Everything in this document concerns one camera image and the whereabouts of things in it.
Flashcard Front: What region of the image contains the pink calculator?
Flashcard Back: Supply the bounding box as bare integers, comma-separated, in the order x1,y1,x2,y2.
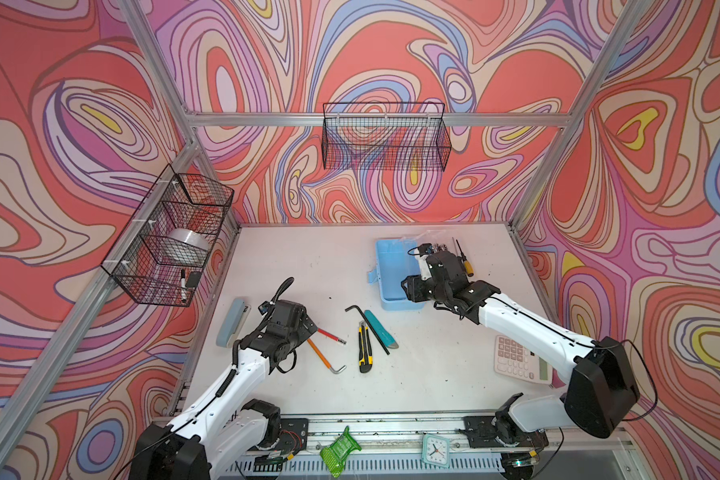
494,335,553,385

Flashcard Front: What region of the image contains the grey tape roll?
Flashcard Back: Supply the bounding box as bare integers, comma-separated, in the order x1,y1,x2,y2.
168,228,211,251

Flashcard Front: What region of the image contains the large yellow black utility knife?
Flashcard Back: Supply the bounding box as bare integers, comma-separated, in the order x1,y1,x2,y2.
358,321,373,374

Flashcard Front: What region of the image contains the black wire basket left wall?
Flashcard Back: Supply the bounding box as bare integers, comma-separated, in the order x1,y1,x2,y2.
101,166,234,307

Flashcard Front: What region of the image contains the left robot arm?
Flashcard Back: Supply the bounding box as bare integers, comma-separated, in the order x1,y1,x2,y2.
127,300,317,479

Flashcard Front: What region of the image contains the small teal alarm clock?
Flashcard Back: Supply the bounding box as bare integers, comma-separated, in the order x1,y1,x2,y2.
421,434,450,468

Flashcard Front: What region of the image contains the small yellow handle screwdriver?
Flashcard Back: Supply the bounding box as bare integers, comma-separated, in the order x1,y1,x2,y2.
458,244,474,277

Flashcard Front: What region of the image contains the light blue plastic tool box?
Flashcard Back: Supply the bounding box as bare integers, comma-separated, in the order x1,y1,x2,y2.
367,229,459,312

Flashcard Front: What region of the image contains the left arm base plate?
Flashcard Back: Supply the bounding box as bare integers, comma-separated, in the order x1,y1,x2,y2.
256,417,309,455

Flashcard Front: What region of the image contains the orange hex key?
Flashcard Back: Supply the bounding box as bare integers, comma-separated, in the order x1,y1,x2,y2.
307,339,347,375

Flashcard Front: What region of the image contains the teal utility knife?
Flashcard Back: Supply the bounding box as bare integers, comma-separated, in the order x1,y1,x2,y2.
364,309,399,349

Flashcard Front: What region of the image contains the black hex key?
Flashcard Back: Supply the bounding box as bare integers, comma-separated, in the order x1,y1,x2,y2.
344,305,390,355

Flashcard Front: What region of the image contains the black wire basket back wall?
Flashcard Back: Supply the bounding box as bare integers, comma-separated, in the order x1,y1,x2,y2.
321,100,452,172

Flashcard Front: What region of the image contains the red hex key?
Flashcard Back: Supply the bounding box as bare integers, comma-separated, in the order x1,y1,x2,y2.
318,328,347,345

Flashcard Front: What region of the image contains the grey blue stapler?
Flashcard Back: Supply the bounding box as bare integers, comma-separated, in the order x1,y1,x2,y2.
216,297,251,348

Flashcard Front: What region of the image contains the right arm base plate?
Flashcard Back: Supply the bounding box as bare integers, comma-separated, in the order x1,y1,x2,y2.
459,415,549,450

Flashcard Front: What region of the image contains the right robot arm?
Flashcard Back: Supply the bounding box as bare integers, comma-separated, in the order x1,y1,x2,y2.
401,243,640,445

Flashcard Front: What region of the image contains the black wire basket wall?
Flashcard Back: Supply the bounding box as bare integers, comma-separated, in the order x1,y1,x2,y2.
321,100,452,172
101,166,234,307

